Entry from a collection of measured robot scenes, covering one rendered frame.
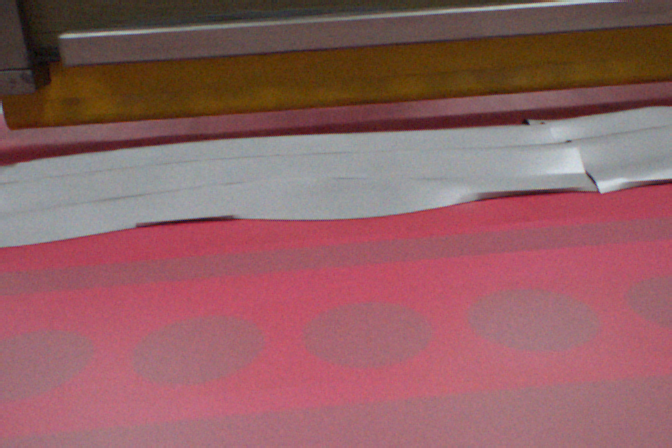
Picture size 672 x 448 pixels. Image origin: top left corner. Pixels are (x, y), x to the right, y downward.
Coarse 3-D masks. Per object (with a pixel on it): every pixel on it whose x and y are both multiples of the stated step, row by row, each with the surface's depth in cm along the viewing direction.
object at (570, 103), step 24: (480, 96) 31; (504, 96) 30; (528, 96) 30; (552, 96) 30; (576, 96) 30; (600, 96) 29; (624, 96) 29; (648, 96) 29; (600, 192) 19; (624, 192) 19; (648, 192) 19
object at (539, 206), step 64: (0, 128) 30; (64, 128) 29; (128, 128) 29; (192, 128) 28; (256, 128) 28; (320, 128) 27; (384, 128) 27; (448, 128) 26; (576, 192) 19; (0, 256) 17; (64, 256) 17
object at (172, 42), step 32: (544, 0) 25; (576, 0) 25; (608, 0) 25; (640, 0) 25; (64, 32) 24; (96, 32) 24; (128, 32) 24; (160, 32) 24; (192, 32) 24; (224, 32) 24; (256, 32) 24; (288, 32) 24; (320, 32) 24; (352, 32) 24; (384, 32) 24; (416, 32) 25; (448, 32) 25; (480, 32) 25; (512, 32) 25; (544, 32) 25; (64, 64) 24; (96, 64) 24
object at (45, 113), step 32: (544, 64) 28; (576, 64) 28; (608, 64) 28; (640, 64) 28; (96, 96) 27; (128, 96) 27; (160, 96) 27; (192, 96) 27; (224, 96) 27; (256, 96) 27; (288, 96) 27; (320, 96) 27; (352, 96) 27; (384, 96) 28; (416, 96) 28; (448, 96) 28; (32, 128) 27
